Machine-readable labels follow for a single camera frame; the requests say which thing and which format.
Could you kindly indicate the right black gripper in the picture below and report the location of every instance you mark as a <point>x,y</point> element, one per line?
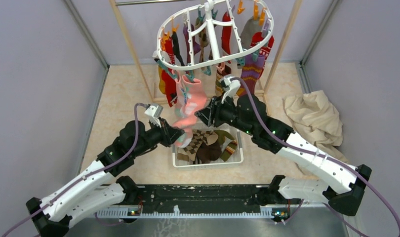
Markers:
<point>213,110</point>

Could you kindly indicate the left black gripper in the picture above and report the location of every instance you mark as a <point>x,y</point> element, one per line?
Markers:
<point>169,134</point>

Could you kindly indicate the pink green patterned sock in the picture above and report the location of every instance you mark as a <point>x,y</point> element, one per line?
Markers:
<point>191,97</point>

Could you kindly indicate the dark brown sock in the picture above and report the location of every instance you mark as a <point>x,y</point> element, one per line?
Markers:
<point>208,152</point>

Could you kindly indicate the olive green striped sock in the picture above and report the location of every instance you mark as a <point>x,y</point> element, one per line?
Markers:
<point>227,143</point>

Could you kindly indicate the white perforated plastic basket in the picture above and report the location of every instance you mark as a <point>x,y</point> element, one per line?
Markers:
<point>235,159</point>

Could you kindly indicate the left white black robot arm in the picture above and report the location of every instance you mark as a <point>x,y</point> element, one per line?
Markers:
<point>100,185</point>

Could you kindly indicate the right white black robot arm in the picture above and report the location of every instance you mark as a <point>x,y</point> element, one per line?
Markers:
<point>339,185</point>

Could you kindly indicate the white oval clip hanger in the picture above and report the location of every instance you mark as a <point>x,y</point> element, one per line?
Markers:
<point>203,19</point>

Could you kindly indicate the red snowflake sock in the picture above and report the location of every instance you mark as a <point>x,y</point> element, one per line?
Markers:
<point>167,85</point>

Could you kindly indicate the purple striped sock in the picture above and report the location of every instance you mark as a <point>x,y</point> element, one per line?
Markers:
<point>252,71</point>

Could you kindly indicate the cream crumpled cloth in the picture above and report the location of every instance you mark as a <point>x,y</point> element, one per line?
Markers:
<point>317,120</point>

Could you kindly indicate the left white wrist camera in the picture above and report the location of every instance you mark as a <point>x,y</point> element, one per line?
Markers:
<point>153,112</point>

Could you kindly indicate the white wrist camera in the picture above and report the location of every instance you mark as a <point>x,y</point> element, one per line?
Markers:
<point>153,112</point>
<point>230,85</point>

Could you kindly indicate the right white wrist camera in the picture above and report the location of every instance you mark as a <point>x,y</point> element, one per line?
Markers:
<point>230,85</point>

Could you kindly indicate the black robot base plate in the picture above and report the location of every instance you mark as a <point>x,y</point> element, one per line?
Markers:
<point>206,199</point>

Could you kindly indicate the wooden rack frame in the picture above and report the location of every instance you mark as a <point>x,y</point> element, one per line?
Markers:
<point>115,6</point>

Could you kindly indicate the aluminium rail front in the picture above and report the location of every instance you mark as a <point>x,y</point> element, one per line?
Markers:
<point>273,211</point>

